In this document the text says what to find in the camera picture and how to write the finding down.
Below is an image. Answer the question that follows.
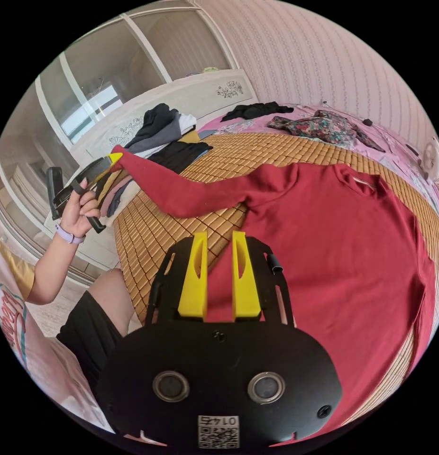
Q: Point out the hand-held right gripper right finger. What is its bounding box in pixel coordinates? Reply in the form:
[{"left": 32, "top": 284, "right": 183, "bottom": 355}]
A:
[{"left": 231, "top": 231, "right": 262, "bottom": 319}]

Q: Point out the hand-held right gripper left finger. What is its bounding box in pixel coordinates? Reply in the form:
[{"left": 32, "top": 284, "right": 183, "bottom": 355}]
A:
[{"left": 177, "top": 231, "right": 209, "bottom": 319}]

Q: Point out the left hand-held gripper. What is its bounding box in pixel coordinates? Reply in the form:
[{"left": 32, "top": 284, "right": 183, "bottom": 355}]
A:
[{"left": 51, "top": 152, "right": 125, "bottom": 234}]

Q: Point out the red long sleeve shirt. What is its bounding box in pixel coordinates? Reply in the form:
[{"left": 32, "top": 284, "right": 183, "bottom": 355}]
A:
[{"left": 111, "top": 144, "right": 437, "bottom": 448}]

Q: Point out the person's left forearm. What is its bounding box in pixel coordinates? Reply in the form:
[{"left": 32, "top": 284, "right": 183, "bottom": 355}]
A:
[{"left": 27, "top": 222, "right": 87, "bottom": 306}]

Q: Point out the person's left hand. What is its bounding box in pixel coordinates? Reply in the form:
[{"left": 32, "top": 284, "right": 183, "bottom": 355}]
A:
[{"left": 58, "top": 177, "right": 101, "bottom": 238}]

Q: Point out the pile of clothes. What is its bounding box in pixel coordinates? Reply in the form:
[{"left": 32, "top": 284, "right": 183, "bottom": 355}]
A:
[{"left": 97, "top": 103, "right": 215, "bottom": 218}]

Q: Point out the bed with woven mat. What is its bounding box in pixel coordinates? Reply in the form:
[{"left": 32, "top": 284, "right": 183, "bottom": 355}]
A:
[{"left": 45, "top": 67, "right": 439, "bottom": 427}]

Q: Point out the person's body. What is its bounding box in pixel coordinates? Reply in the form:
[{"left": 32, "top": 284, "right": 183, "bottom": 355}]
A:
[{"left": 0, "top": 231, "right": 146, "bottom": 436}]

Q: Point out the black garment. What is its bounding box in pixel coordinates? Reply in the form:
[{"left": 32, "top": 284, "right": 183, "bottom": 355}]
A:
[{"left": 219, "top": 101, "right": 295, "bottom": 123}]

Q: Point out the floral patterned garment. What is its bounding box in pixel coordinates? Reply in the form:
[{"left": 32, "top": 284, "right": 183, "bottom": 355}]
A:
[{"left": 266, "top": 109, "right": 386, "bottom": 154}]

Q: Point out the white fan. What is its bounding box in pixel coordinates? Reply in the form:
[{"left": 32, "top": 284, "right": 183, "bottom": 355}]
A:
[{"left": 417, "top": 136, "right": 439, "bottom": 184}]

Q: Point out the window with white frame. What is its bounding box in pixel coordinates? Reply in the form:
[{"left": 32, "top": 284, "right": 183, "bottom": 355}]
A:
[{"left": 0, "top": 7, "right": 241, "bottom": 285}]

